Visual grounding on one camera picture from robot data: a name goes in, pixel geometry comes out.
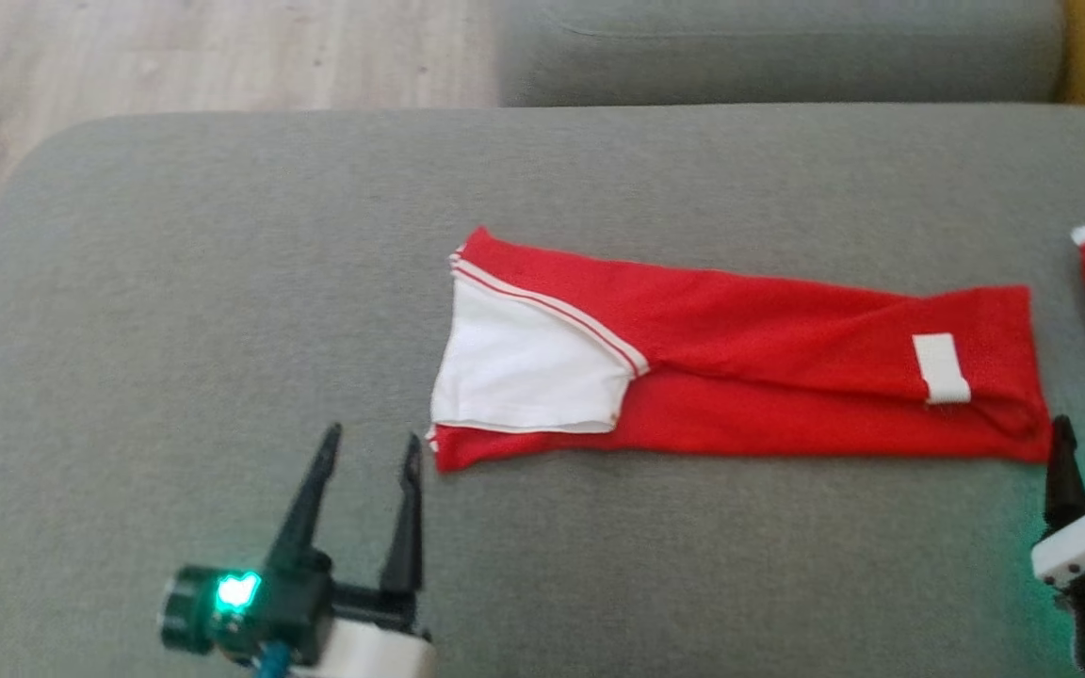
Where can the large grey sofa seat cushion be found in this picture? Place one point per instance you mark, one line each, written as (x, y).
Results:
(222, 282)

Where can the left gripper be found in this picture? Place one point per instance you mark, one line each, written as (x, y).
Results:
(364, 640)

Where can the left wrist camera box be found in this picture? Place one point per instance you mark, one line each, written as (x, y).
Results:
(218, 607)

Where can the small grey sofa cushion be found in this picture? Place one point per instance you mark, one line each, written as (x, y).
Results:
(787, 56)

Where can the red shorts with white pocket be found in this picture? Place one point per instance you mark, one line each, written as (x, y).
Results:
(769, 377)

